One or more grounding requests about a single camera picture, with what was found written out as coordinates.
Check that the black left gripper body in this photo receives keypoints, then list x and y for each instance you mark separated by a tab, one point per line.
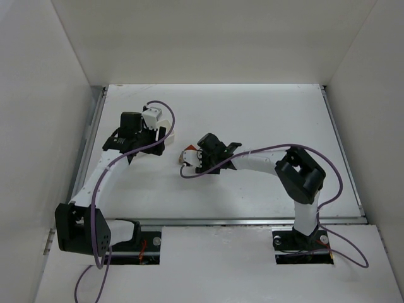
156	142

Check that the dark striped wood block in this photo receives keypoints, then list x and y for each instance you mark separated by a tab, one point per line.
182	157

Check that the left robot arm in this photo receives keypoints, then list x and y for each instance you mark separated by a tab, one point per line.
80	224

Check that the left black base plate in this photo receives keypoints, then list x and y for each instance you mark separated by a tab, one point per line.
151	240

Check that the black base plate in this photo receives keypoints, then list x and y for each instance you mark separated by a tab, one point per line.
151	240
292	241

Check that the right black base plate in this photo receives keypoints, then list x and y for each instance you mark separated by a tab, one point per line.
292	241

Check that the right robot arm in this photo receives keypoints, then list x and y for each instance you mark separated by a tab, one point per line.
300	175

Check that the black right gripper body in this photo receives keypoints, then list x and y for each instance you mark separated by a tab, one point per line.
204	163

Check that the aluminium rail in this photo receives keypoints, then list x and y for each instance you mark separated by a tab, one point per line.
244	221
87	140
352	185

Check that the white plastic tray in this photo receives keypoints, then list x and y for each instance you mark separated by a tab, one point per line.
165	123

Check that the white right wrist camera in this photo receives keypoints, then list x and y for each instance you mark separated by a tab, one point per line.
194	158

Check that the right aluminium rail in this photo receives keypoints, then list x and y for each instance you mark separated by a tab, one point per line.
352	185

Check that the front aluminium rail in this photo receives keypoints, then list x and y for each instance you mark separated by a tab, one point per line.
244	221

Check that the left aluminium rail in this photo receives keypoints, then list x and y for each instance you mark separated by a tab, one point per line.
87	140

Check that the orange triangular wood block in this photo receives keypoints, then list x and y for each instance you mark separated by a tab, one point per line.
191	148

